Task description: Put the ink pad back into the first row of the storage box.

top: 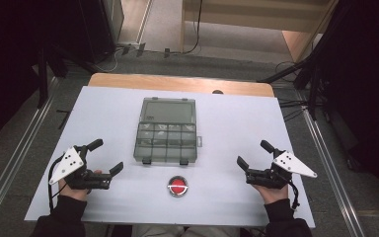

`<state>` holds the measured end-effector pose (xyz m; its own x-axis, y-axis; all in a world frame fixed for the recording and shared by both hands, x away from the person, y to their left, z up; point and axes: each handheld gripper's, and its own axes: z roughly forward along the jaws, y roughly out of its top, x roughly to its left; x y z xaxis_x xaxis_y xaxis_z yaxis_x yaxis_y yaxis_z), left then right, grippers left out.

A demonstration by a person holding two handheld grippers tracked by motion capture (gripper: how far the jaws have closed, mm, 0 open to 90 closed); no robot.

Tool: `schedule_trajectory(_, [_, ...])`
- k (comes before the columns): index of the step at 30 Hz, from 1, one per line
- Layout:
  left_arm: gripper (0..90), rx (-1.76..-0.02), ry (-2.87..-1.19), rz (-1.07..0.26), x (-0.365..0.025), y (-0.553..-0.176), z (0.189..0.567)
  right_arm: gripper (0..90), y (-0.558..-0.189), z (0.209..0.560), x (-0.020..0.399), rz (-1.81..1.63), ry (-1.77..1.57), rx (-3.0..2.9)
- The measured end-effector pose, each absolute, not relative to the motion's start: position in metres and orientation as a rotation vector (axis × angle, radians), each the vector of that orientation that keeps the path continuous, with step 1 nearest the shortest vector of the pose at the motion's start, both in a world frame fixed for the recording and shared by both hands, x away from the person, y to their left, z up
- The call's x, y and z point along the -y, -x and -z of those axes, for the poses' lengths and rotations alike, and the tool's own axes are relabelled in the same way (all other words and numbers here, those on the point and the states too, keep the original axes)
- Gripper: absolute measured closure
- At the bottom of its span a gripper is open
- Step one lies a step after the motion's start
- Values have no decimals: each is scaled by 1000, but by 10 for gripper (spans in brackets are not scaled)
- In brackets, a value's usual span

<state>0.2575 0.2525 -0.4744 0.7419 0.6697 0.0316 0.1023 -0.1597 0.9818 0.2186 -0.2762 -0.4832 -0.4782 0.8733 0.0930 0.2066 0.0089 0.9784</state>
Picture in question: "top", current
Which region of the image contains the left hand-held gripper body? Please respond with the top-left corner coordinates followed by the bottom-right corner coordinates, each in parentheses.
top-left (48, 144), bottom-right (114, 191)

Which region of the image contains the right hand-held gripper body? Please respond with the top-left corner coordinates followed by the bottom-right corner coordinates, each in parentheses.
top-left (245, 148), bottom-right (319, 190)

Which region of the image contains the person's left hand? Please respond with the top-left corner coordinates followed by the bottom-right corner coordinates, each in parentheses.
top-left (57, 169), bottom-right (104, 202)

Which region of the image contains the person's right hand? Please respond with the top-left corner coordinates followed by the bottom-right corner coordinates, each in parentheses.
top-left (251, 183), bottom-right (290, 205)

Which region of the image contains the white table board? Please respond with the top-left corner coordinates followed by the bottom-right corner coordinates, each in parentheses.
top-left (24, 85), bottom-right (317, 229)

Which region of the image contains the clear grey compartment box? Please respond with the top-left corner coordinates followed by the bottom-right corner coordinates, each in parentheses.
top-left (132, 96), bottom-right (204, 166)

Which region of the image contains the red round button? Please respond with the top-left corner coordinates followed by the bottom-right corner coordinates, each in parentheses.
top-left (167, 175), bottom-right (190, 198)

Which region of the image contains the wooden table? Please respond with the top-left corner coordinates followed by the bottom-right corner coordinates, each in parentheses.
top-left (88, 72), bottom-right (275, 98)

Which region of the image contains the dark cabinet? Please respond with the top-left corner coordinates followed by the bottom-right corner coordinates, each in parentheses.
top-left (77, 0), bottom-right (125, 63)

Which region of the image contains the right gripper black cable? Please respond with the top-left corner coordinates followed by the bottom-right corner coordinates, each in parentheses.
top-left (287, 180), bottom-right (301, 211)

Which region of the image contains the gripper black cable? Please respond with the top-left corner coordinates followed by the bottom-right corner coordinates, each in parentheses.
top-left (46, 155), bottom-right (64, 214)
top-left (287, 180), bottom-right (301, 211)

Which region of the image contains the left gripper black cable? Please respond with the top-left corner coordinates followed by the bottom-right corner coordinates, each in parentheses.
top-left (46, 155), bottom-right (64, 214)

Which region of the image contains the metal floor rail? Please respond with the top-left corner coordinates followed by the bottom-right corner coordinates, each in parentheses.
top-left (295, 88), bottom-right (367, 237)
top-left (0, 76), bottom-right (62, 228)

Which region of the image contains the black stand with cables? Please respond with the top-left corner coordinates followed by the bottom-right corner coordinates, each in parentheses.
top-left (257, 48), bottom-right (330, 122)

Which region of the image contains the white floor cable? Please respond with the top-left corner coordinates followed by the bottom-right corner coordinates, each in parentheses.
top-left (92, 43), bottom-right (126, 73)

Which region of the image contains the wooden furniture frame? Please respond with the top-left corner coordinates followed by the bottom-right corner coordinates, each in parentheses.
top-left (179, 0), bottom-right (340, 63)

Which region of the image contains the black hanging cable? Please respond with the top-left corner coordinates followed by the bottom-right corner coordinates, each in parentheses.
top-left (164, 0), bottom-right (204, 56)

